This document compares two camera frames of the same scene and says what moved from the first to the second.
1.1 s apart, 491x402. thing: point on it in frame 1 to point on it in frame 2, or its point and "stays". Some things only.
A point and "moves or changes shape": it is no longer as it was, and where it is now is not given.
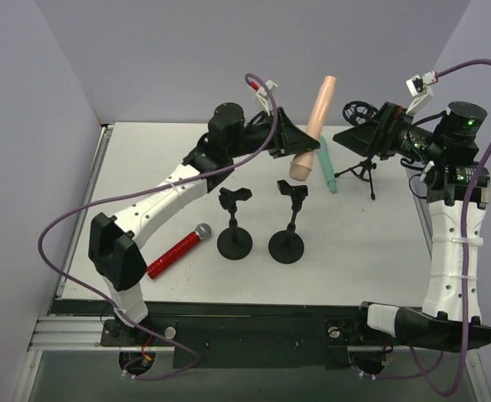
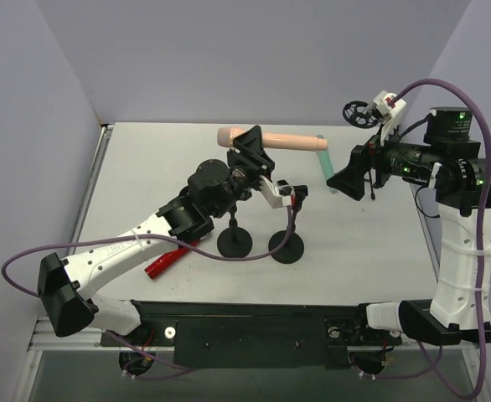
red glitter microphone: x=202 y=232 stays
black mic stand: x=234 y=243 stays
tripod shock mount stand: x=357 y=113 stays
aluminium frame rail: x=69 y=333 stays
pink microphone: x=301 y=164 moves or changes shape
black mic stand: x=286 y=246 stays
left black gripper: x=279 y=135 to x=247 y=158
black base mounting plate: x=236 y=334 stays
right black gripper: x=387 y=128 to x=369 y=163
